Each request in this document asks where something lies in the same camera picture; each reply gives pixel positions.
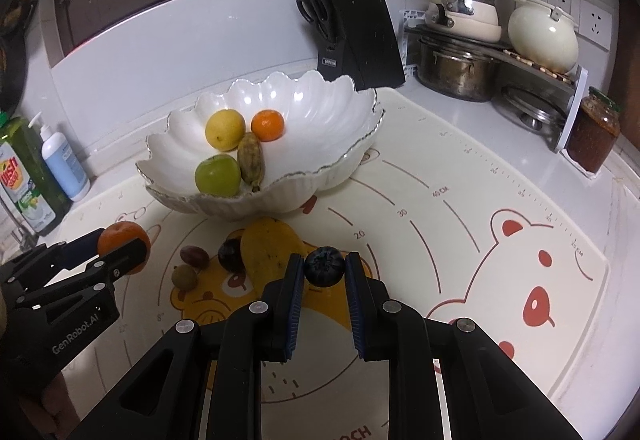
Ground large steel pot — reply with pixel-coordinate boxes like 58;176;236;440
416;36;499;103

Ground black knife block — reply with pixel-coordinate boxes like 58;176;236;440
316;0;406;90

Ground cream saucepan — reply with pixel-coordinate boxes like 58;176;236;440
384;0;502;43

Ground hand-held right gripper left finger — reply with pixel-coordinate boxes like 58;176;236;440
70;253;307;440

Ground glass pot lid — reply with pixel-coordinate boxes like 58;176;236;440
500;88;567;129

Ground cream printed silicone mat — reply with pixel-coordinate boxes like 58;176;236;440
47;88;611;440

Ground white wall outlet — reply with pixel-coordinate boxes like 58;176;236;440
546;0;582;22
580;3;614;52

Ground red-brown date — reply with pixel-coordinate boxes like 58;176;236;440
180;245;210;267

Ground white scalloped bowl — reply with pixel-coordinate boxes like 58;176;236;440
136;70;385;222

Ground chrome gooseneck faucet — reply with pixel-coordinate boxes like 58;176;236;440
0;200;45;255

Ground green round fruit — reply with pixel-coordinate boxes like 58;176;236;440
194;154;242;196

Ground glass jar of red sauce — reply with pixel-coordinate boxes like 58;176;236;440
566;87;622;174

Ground green dish soap bottle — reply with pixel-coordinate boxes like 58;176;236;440
0;113;72;237

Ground yellow lemon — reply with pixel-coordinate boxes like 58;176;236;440
205;109;246;152

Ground steel pot rack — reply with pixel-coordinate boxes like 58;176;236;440
400;8;591;154

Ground blueberry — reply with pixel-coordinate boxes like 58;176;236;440
305;246;346;286

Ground green-brown kiwi berry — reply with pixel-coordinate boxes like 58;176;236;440
171;265;198;292

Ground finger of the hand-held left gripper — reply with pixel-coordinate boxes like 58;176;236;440
10;229;105;282
80;237;152;295

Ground dark purple plum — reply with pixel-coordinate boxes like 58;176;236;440
218;239;246;272

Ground white pump bottle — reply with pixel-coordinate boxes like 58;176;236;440
28;111;91;202

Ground spotted ripe banana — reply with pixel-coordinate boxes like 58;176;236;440
237;132;265;192

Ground black kitchen scissors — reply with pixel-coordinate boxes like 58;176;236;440
296;0;346;44

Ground orange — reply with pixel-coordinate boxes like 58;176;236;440
97;221;151;276
250;110;285;142

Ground white ceramic kettle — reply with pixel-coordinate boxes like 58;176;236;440
508;0;580;74

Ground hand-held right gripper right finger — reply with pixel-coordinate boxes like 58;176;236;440
344;251;568;440

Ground yellow mango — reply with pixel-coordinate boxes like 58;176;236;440
240;217;309;292

